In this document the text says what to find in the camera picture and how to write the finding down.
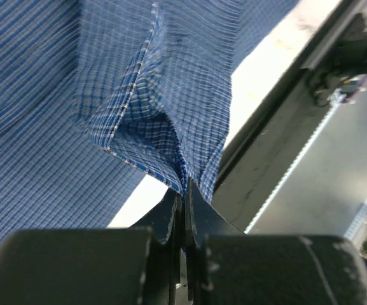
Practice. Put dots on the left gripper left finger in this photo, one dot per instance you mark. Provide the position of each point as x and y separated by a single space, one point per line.
137 265

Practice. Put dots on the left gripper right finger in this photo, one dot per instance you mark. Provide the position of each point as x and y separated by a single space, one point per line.
226 266

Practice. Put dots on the blue checkered long sleeve shirt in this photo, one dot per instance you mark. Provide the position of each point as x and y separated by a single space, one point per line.
95 95

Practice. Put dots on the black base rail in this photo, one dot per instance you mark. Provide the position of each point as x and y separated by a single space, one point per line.
335 58

